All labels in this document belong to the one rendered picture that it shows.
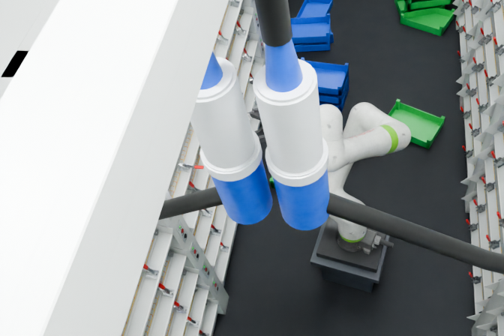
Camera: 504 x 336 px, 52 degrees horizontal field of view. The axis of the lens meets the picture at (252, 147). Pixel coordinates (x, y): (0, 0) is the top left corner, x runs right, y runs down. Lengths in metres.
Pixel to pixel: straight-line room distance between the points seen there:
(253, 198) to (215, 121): 0.15
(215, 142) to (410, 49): 3.19
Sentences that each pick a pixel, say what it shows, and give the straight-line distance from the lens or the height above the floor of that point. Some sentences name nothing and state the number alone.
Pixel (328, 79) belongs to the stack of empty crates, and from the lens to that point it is 3.24.
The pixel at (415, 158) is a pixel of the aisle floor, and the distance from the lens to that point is 3.08.
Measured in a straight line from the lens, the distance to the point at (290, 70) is 0.43.
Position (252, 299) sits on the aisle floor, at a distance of 2.72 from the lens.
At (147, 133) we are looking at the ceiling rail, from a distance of 0.21.
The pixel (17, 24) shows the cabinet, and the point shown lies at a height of 1.74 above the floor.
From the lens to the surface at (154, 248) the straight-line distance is 1.88.
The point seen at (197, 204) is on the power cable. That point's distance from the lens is 0.67.
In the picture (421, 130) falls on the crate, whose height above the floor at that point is 0.00.
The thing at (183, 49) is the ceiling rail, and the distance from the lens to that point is 0.24.
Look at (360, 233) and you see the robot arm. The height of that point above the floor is 0.45.
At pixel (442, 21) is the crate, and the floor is 0.00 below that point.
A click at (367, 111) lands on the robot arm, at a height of 0.85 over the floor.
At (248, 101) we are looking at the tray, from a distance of 2.92.
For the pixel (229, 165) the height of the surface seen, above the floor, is 2.11.
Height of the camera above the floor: 2.54
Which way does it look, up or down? 53 degrees down
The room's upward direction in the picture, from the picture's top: 16 degrees counter-clockwise
